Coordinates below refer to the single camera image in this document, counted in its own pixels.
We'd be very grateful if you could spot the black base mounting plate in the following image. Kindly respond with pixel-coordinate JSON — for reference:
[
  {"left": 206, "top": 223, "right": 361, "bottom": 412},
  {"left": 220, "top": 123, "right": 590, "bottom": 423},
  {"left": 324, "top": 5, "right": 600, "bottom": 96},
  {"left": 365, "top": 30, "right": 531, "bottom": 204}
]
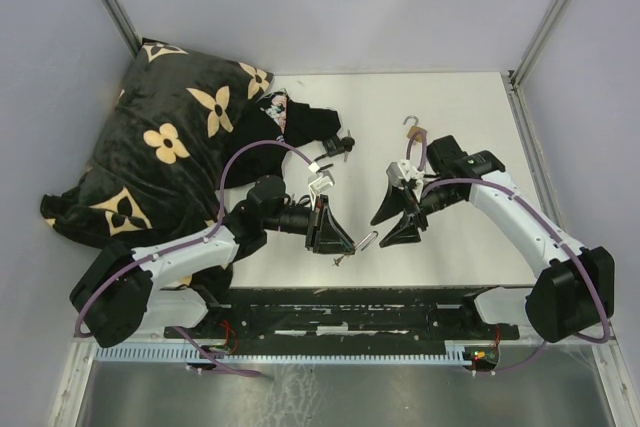
[{"left": 187, "top": 287, "right": 520, "bottom": 353}]

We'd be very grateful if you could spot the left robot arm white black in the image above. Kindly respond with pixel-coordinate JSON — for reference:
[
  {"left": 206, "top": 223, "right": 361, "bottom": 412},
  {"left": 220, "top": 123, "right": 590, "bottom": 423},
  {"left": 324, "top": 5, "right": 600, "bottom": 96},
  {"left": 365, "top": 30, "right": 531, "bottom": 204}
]
[{"left": 69, "top": 176, "right": 355, "bottom": 348}]

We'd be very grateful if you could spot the small padlock key bunch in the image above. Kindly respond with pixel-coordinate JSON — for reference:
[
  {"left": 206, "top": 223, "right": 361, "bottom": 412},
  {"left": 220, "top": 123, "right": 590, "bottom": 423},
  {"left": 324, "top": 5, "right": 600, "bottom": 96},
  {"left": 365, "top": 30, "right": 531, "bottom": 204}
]
[{"left": 333, "top": 255, "right": 346, "bottom": 267}]

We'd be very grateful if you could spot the small brass padlock long shackle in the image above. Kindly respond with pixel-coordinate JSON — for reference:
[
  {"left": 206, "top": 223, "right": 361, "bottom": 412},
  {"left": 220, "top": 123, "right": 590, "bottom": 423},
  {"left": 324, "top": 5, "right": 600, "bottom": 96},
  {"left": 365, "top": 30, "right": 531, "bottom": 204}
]
[{"left": 354, "top": 230, "right": 379, "bottom": 252}]

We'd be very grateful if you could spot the brass padlock far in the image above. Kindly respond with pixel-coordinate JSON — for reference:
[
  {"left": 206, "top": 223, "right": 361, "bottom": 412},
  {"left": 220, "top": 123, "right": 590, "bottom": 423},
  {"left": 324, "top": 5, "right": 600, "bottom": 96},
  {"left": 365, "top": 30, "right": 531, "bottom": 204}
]
[{"left": 403, "top": 115, "right": 427, "bottom": 143}]

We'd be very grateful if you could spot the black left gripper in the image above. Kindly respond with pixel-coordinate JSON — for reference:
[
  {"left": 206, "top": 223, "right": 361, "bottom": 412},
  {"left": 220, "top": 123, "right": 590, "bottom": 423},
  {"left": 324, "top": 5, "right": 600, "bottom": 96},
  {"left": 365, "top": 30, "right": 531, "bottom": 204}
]
[{"left": 263, "top": 194, "right": 355, "bottom": 255}]

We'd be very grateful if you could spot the black padlock with keys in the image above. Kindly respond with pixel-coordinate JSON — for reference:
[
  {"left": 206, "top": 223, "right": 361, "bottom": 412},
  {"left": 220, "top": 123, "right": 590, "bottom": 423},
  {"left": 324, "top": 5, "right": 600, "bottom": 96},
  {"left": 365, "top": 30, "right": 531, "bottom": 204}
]
[{"left": 314, "top": 131, "right": 356, "bottom": 170}]

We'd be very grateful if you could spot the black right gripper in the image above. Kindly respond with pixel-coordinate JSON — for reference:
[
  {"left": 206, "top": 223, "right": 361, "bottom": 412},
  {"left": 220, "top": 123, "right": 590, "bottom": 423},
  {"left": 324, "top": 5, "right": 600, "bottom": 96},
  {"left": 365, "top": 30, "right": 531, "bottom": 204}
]
[{"left": 369, "top": 177, "right": 462, "bottom": 249}]

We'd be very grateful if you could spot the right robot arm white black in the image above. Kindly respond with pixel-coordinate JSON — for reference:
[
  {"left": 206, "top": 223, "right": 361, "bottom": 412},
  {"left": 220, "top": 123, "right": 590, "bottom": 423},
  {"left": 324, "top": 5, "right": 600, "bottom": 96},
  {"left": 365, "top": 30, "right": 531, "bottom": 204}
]
[{"left": 371, "top": 135, "right": 615, "bottom": 344}]

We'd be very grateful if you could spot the right aluminium corner post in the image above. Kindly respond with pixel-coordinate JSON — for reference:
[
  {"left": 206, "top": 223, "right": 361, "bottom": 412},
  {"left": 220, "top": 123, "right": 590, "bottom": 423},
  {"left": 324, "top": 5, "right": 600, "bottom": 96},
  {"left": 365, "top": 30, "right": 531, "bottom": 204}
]
[{"left": 509, "top": 0, "right": 572, "bottom": 91}]

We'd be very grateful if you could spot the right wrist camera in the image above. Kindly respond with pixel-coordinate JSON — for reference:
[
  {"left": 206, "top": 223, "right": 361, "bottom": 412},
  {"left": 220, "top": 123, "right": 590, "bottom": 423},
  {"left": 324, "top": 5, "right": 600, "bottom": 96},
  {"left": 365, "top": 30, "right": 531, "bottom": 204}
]
[{"left": 386, "top": 159, "right": 425, "bottom": 196}]

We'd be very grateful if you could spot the light blue cable duct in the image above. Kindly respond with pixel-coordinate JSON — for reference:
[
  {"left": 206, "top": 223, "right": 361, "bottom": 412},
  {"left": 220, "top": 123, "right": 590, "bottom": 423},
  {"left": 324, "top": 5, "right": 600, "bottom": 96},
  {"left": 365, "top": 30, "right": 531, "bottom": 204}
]
[{"left": 94, "top": 340, "right": 497, "bottom": 366}]

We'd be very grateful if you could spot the black floral pillow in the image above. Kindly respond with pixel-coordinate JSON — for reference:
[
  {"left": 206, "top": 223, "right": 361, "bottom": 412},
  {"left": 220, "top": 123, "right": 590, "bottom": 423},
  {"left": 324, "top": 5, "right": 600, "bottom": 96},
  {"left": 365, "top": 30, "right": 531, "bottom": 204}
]
[{"left": 40, "top": 41, "right": 273, "bottom": 249}]

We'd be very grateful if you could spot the black printed garment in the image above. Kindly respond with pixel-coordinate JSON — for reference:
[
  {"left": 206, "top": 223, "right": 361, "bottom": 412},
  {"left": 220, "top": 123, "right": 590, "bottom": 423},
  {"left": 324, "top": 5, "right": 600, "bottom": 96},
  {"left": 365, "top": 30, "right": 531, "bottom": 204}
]
[{"left": 223, "top": 90, "right": 341, "bottom": 188}]

